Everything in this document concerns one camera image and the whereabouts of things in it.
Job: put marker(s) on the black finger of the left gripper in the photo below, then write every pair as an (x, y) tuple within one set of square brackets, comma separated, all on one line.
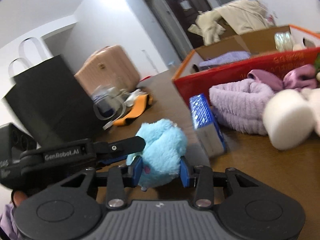
[(108, 153)]

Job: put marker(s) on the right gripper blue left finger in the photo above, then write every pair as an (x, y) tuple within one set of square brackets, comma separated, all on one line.
[(135, 171)]

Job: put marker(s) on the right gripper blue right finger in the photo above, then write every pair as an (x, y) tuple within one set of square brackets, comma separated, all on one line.
[(184, 172)]

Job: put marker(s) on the blue fluffy plush toy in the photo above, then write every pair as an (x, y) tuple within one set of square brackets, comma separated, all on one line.
[(165, 144)]

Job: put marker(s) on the lilac fluffy headband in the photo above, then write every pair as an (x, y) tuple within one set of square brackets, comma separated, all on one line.
[(240, 105)]

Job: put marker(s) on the white round sponge puff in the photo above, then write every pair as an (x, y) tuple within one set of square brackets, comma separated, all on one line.
[(288, 120)]

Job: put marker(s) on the white yellow sheep plush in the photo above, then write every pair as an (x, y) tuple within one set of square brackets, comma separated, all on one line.
[(310, 91)]

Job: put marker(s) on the purple satin bow scrunchie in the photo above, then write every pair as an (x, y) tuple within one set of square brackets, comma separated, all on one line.
[(297, 79)]

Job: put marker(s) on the person's left hand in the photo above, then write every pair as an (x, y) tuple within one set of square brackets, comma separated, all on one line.
[(17, 197)]

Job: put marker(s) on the blue tissue pack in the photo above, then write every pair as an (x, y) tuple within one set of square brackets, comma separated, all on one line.
[(206, 127)]

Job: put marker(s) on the clear glass jar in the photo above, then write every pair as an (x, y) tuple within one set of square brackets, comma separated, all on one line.
[(108, 103)]

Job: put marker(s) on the black paper shopping bag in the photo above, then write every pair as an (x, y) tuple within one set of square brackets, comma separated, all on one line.
[(52, 105)]

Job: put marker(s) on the pink hard-shell suitcase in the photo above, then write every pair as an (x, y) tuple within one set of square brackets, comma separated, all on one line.
[(107, 67)]

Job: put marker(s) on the purple cloth in box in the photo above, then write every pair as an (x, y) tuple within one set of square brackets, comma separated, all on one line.
[(229, 57)]

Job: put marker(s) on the red cardboard box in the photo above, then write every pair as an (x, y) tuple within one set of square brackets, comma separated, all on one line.
[(260, 44)]

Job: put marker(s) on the pale green mesh ball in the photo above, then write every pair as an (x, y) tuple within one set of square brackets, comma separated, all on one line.
[(283, 41)]

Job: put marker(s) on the beige coat on chair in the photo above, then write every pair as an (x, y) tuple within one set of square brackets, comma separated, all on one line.
[(235, 18)]

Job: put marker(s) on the dark brown entrance door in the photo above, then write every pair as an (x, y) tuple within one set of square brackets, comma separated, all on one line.
[(186, 12)]

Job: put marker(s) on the orange strap band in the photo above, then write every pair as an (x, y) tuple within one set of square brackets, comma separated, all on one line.
[(140, 105)]

